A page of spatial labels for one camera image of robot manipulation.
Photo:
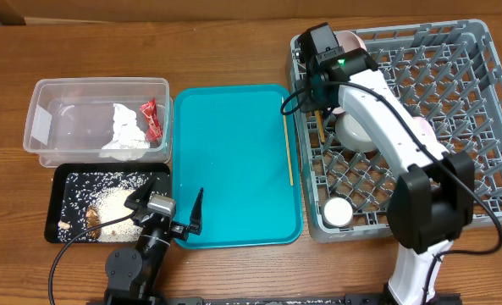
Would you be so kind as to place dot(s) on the black food waste tray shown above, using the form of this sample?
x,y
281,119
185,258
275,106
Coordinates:
x,y
161,171

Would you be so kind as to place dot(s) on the white cup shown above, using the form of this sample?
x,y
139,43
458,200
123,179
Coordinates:
x,y
337,212

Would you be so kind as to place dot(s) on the clear plastic bin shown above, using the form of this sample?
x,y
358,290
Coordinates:
x,y
70,119

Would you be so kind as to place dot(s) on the pink round plate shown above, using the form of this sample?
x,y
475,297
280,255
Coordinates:
x,y
349,41

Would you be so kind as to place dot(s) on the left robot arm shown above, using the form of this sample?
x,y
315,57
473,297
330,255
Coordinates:
x,y
132,271

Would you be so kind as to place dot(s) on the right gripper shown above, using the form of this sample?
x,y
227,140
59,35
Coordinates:
x,y
312,102

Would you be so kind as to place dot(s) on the red snack wrapper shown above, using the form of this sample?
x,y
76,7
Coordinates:
x,y
155,130

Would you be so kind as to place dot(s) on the rice and meat leftovers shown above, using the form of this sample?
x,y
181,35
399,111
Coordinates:
x,y
95,198

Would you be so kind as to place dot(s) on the white tissue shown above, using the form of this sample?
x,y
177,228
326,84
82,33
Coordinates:
x,y
129,141

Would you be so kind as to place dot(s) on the wooden chopstick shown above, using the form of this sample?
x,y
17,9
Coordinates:
x,y
320,126
287,146

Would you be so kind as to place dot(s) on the teal plastic tray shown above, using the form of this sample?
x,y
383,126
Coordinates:
x,y
229,140

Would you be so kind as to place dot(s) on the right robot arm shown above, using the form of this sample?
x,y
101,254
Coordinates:
x,y
432,200

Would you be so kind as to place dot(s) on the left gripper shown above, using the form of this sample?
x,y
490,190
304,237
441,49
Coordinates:
x,y
180,230

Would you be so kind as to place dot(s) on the grey-white bowl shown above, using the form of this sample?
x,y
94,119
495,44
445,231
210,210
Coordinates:
x,y
352,136

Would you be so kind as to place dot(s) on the grey dishwasher rack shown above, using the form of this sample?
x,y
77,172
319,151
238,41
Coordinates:
x,y
450,74

